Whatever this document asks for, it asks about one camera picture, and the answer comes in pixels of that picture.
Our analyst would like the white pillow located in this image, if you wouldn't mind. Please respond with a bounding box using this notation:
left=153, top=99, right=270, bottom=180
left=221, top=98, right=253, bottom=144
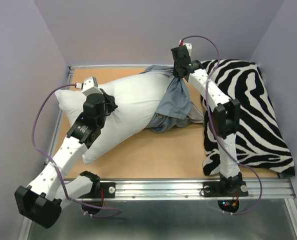
left=54, top=72, right=174, bottom=165

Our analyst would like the grey-blue pillowcase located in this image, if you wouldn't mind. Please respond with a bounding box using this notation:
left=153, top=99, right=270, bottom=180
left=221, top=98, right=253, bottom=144
left=143, top=65, right=205, bottom=133

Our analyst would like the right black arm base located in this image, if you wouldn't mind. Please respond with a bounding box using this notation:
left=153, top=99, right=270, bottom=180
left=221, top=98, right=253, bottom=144
left=199, top=180, right=249, bottom=215

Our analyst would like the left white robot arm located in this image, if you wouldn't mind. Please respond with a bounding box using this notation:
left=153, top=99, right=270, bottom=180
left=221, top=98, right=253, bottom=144
left=14, top=88, right=118, bottom=229

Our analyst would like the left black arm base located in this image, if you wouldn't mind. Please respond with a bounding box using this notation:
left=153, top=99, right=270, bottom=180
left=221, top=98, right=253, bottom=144
left=79, top=182, right=116, bottom=207

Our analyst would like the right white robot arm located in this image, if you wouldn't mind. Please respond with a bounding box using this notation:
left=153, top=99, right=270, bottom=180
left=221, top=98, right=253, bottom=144
left=171, top=44, right=243, bottom=198

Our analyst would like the zebra print pillow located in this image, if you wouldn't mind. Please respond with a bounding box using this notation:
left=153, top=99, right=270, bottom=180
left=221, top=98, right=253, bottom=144
left=202, top=59, right=296, bottom=178

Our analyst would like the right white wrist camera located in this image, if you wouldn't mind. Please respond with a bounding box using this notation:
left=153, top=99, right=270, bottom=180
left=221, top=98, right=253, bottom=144
left=179, top=39, right=192, bottom=55

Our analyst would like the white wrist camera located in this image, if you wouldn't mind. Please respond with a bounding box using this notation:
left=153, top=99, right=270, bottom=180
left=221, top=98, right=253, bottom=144
left=179, top=39, right=192, bottom=55
left=81, top=76, right=103, bottom=97

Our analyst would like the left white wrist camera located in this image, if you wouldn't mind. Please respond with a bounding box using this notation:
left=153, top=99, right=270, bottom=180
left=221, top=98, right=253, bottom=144
left=81, top=76, right=103, bottom=97

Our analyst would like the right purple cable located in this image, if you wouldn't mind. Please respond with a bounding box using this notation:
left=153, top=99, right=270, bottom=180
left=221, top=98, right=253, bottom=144
left=180, top=35, right=264, bottom=215

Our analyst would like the purple cable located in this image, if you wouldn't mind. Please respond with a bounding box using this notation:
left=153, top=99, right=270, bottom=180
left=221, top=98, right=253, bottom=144
left=32, top=83, right=122, bottom=218
left=180, top=35, right=264, bottom=215

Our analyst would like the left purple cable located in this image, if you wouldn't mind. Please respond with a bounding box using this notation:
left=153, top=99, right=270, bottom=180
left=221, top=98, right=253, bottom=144
left=32, top=83, right=122, bottom=218

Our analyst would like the aluminium front rail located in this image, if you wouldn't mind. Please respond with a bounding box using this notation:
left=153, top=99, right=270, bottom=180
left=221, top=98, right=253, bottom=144
left=28, top=178, right=297, bottom=201

